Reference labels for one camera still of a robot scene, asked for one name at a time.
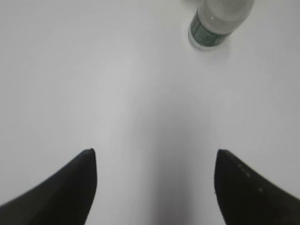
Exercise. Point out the clear water bottle green label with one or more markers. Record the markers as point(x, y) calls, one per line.
point(215, 20)

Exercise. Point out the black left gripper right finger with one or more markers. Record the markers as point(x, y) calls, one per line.
point(247, 198)

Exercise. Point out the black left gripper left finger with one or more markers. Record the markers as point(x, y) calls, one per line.
point(65, 198)

